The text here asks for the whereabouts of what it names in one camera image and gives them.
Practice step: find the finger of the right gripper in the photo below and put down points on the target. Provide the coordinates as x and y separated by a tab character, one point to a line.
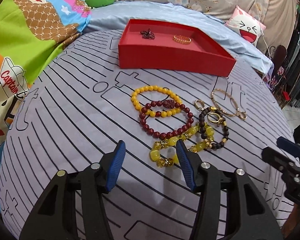
290	171
288	146

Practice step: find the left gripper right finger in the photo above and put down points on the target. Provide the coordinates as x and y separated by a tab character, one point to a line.
248	216

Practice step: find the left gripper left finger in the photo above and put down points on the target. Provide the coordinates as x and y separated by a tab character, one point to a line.
54	214

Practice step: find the thin gold bangle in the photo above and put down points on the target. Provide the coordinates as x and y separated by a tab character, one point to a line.
238	113

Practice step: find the dark garnet bead strand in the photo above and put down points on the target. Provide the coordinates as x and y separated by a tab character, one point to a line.
147	34

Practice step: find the dark red chair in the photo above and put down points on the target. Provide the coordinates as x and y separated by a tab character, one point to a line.
277	60

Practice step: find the pink bunny face cushion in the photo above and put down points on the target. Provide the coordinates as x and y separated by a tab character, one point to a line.
245	25

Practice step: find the red cardboard tray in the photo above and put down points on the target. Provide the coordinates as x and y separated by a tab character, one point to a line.
203	55

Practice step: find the light blue pillow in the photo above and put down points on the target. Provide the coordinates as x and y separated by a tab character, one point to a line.
117	15

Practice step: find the colourful cartoon monkey quilt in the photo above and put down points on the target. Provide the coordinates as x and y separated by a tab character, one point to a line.
32	34

